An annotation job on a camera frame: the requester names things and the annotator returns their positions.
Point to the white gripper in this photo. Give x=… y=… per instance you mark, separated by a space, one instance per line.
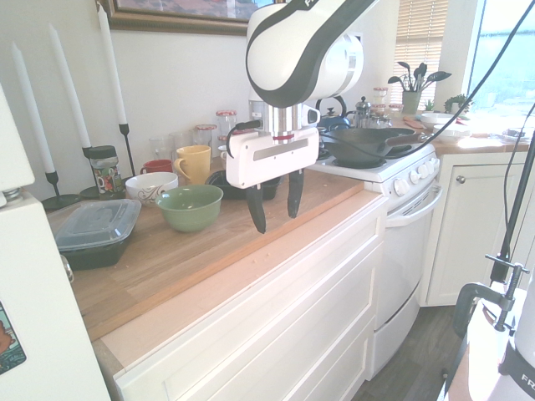
x=271 y=160

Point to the green ceramic bowl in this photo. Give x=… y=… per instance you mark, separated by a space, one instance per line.
x=190 y=211

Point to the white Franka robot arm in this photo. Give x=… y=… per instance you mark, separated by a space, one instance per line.
x=288 y=46

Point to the black open plastic tray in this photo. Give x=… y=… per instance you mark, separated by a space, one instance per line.
x=217 y=180

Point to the yellow ceramic mug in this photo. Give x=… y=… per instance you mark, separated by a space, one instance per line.
x=194 y=165

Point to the glass jar with checkered lid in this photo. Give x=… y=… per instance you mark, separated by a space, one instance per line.
x=226 y=121
x=380 y=95
x=395 y=109
x=205 y=134

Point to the large wooden butcher board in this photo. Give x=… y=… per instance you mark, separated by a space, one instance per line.
x=196 y=259

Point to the black kettle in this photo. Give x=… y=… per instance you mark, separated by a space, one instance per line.
x=334 y=117

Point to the clear drinking glass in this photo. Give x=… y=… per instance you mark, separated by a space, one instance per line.
x=181 y=140
x=159 y=148

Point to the white drawer cabinet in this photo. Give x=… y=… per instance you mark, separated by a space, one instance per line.
x=267 y=317

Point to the red ceramic mug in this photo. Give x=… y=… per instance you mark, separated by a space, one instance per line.
x=158 y=166

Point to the glass french press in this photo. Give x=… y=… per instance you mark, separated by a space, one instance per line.
x=363 y=113

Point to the white bowl with swirl pattern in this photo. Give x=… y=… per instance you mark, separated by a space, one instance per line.
x=148 y=190

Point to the white kitchen stove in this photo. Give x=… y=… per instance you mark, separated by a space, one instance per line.
x=401 y=234

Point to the pale green utensil crock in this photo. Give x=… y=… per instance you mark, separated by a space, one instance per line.
x=411 y=102

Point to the black kitchen spatula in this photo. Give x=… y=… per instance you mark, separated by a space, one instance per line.
x=397 y=80

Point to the spice jar with black lid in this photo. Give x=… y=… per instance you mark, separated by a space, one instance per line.
x=106 y=171

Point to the white serving bowl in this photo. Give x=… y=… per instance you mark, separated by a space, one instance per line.
x=436 y=118
x=451 y=131

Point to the black container with clear lid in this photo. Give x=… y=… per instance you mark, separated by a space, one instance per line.
x=94 y=234

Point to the white cabinet with round knob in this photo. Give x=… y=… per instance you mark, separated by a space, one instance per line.
x=472 y=234

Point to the black kitchen spoon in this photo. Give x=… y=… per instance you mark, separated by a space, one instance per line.
x=436 y=77

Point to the small succulent in white pot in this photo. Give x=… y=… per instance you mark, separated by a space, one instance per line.
x=456 y=103

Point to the white taper candle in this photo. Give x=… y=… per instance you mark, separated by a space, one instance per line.
x=69 y=87
x=112 y=71
x=33 y=113

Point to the wooden window blind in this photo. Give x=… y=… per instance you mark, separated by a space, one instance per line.
x=420 y=33

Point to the dark metal C-clamp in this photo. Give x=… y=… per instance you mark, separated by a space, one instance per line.
x=503 y=292

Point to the white robot mounting table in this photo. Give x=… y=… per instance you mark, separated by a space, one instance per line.
x=472 y=359

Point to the colourful fridge magnet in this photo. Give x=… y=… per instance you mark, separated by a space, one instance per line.
x=9 y=342

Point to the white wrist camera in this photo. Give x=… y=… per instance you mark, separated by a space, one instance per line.
x=311 y=116

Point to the framed picture with wooden frame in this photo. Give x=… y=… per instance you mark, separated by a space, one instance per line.
x=175 y=23

